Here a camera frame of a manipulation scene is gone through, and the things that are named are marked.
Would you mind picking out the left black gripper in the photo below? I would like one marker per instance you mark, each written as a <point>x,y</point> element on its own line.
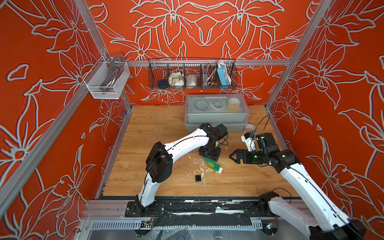
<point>215,157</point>

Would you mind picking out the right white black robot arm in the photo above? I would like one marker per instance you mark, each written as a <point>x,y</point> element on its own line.
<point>327,222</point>

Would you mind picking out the white lego brick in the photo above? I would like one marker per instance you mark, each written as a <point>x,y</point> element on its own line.
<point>219,171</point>

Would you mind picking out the grey plastic storage box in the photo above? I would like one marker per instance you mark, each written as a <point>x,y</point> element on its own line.
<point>231,110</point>

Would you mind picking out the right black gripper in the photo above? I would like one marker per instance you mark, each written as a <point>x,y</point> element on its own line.
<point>245,152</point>

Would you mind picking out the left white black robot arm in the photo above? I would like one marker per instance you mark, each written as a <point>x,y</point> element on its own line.
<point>159,163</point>

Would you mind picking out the black lego brick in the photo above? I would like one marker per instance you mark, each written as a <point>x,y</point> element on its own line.
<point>198,178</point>

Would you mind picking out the clear tape roll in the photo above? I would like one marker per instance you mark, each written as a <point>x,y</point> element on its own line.
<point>249,128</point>

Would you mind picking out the blue white box in basket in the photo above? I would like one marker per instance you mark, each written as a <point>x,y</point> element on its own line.
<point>224,77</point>

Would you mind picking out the white crumpled bag in basket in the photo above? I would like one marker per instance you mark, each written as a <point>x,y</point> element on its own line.
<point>176,80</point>

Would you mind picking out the black wire basket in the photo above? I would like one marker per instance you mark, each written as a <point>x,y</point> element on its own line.
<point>199,73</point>

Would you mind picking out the dark green long lego brick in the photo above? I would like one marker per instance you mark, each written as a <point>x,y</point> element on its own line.
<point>217,169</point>

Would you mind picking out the clear plastic wall bin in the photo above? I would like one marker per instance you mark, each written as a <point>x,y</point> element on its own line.
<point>108,79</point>

